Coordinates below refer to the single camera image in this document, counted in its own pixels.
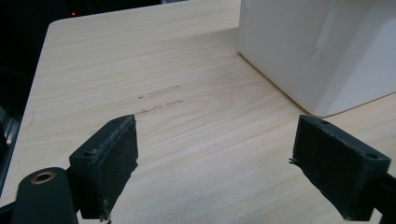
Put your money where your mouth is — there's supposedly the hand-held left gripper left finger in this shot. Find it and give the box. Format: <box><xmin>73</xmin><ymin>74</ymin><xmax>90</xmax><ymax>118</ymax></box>
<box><xmin>68</xmin><ymin>114</ymin><xmax>139</xmax><ymax>221</ymax></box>

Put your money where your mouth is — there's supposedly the aluminium floor rail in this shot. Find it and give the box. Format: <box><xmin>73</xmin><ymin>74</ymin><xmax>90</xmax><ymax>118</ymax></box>
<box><xmin>0</xmin><ymin>104</ymin><xmax>23</xmax><ymax>199</ymax></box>

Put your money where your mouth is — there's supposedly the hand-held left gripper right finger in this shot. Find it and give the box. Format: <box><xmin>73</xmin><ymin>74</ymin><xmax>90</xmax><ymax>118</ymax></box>
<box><xmin>291</xmin><ymin>114</ymin><xmax>392</xmax><ymax>222</ymax></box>

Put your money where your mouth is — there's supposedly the white storage box black handle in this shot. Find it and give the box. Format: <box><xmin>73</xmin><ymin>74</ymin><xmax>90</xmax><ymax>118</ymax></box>
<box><xmin>238</xmin><ymin>0</ymin><xmax>396</xmax><ymax>119</ymax></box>

